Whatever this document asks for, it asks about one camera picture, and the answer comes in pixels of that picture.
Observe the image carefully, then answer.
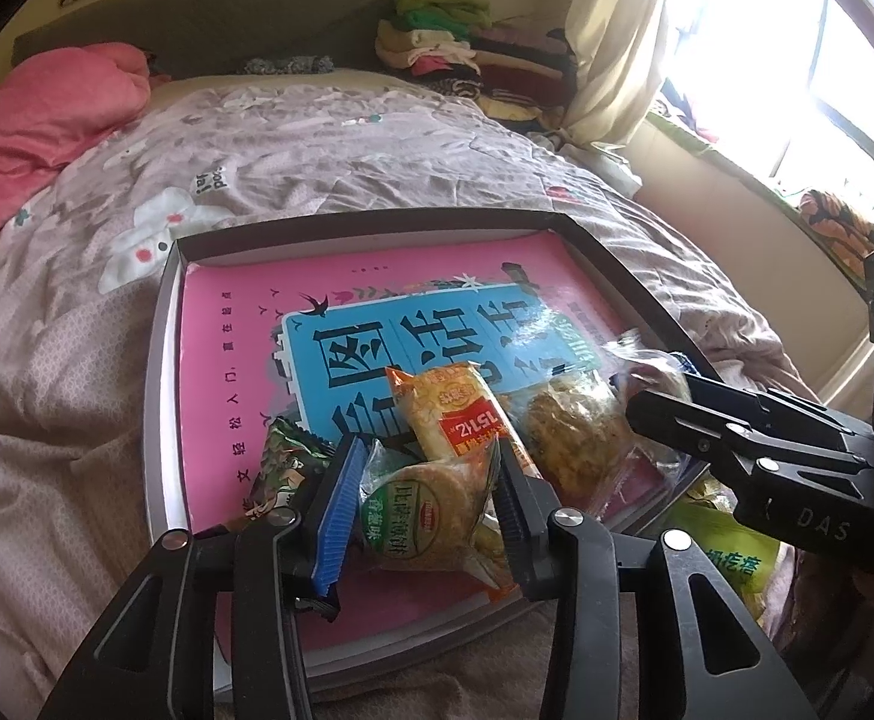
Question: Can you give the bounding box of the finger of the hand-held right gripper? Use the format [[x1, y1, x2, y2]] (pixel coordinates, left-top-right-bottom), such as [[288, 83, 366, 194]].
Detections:
[[677, 371, 874, 458], [624, 390, 869, 485]]

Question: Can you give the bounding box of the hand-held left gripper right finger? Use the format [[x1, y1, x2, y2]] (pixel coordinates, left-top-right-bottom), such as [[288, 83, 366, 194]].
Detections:
[[492, 439, 820, 720]]

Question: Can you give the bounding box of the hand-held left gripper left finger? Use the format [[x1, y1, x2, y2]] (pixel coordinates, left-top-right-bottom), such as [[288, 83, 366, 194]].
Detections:
[[35, 435, 370, 720]]

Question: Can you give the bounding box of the green label biscuit packet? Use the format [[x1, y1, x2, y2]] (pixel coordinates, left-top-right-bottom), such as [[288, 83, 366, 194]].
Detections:
[[358, 439, 524, 605]]

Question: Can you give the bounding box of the clear pastry packet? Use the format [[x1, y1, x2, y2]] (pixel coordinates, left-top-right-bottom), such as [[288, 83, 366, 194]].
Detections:
[[507, 330, 696, 518]]

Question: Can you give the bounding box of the orange yellow snack packet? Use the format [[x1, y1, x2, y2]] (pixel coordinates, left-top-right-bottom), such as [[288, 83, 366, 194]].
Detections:
[[384, 361, 543, 481]]

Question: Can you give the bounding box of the dark green snack packet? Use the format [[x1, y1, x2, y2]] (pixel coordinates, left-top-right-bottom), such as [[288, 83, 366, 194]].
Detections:
[[242, 418, 337, 522]]

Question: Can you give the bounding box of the lime green snack bag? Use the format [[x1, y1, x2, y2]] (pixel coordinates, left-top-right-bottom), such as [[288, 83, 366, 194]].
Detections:
[[665, 499, 783, 616]]

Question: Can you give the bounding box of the floral cushion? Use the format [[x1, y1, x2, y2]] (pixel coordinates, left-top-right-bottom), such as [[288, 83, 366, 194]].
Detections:
[[797, 190, 874, 275]]

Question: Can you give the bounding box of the pink and blue book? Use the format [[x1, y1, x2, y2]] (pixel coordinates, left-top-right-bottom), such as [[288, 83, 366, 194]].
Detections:
[[174, 232, 700, 653]]

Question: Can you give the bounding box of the colourful cloth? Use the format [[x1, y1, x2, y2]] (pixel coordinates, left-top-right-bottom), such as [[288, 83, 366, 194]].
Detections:
[[647, 82, 723, 145]]

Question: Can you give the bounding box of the beige knit blanket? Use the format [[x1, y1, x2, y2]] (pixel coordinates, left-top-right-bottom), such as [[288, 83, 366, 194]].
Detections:
[[0, 285, 805, 720]]

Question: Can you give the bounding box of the window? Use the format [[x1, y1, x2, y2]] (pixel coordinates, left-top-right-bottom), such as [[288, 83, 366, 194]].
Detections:
[[662, 0, 874, 241]]

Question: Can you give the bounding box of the printed grey-pink quilt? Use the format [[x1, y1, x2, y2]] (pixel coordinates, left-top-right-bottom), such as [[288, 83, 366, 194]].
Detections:
[[0, 67, 790, 406]]

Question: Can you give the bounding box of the cream curtain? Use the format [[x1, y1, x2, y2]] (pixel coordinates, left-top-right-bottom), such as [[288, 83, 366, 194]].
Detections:
[[563, 0, 678, 147]]

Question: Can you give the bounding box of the pile of folded clothes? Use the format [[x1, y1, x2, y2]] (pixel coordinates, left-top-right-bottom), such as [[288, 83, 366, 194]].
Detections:
[[375, 0, 580, 125]]

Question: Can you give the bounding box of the dark patterned cloth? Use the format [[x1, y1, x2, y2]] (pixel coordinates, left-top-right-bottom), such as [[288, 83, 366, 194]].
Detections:
[[245, 54, 337, 77]]

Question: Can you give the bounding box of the pink blanket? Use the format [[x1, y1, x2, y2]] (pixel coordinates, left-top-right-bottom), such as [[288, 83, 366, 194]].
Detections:
[[0, 43, 154, 271]]

